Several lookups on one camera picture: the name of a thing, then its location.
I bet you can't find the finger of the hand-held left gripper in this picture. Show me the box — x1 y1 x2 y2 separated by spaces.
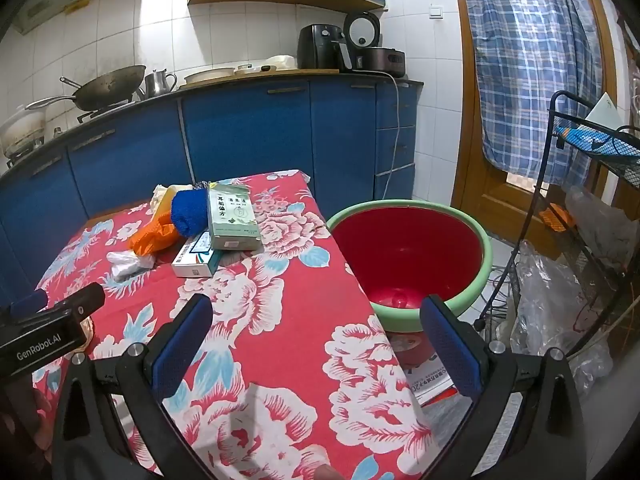
30 282 107 322
9 289 49 322

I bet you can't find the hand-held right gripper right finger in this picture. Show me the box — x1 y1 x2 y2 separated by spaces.
419 295 586 480

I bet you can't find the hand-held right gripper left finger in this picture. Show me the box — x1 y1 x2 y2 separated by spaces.
50 292 221 480

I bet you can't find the white tissue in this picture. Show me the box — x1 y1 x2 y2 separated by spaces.
106 250 156 282

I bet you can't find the red basin with green rim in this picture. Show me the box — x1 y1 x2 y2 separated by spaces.
326 200 495 333

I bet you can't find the cream cloth ball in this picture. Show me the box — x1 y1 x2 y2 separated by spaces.
150 184 182 211

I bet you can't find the blue knitted cloth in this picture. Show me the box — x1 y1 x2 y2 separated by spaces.
170 187 211 238

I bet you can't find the printed paper leaflet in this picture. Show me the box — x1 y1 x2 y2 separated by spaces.
402 355 461 408

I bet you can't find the white medicine box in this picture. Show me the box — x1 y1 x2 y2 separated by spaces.
171 230 223 278

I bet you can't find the wooden table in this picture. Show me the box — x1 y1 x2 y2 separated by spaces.
84 200 157 228

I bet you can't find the orange mesh scrubber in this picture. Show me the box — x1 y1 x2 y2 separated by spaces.
129 212 177 256

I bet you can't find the red floral tablecloth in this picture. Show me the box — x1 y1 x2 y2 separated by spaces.
32 170 436 480

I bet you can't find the clear plastic bag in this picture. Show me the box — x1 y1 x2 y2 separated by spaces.
565 185 626 266
510 240 616 401

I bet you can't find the green medicine box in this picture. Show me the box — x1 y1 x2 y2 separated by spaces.
206 180 263 253

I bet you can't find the wooden door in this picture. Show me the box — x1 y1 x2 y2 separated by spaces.
450 0 631 261

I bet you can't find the white cooking pot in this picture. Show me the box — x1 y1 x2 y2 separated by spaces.
0 106 47 159

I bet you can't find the small orange object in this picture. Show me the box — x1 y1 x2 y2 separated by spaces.
540 202 573 233

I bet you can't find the black wok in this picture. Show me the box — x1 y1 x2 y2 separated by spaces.
60 65 147 112

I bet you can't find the blue lower kitchen cabinet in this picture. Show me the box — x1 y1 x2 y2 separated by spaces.
0 77 425 291

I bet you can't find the metal kettle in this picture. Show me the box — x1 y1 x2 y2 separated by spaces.
137 69 178 100

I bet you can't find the black metal rack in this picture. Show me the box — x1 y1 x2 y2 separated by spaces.
477 91 640 361

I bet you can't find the blue and orange packet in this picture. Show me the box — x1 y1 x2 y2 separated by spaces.
560 127 640 158

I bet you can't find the white and green box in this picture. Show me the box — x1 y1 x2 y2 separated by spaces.
585 92 626 128

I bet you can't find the blue plaid curtain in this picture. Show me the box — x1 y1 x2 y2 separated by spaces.
452 0 608 186

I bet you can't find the metal long pan handle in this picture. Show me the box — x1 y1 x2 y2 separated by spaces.
25 95 78 111

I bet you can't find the white power cable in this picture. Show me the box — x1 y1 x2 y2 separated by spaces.
382 71 408 201

